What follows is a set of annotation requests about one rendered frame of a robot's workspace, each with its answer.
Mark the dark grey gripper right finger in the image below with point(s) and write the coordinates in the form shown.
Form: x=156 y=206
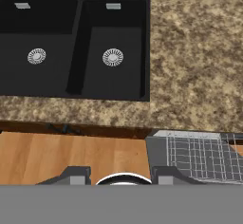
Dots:
x=164 y=174

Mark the white and black round thing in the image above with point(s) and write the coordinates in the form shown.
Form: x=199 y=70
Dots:
x=123 y=177

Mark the black double sink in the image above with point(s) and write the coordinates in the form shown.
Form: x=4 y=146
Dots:
x=47 y=72

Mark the grey dishwasher door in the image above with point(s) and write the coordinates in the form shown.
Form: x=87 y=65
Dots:
x=156 y=152

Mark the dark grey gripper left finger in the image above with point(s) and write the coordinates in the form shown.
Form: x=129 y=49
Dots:
x=77 y=174

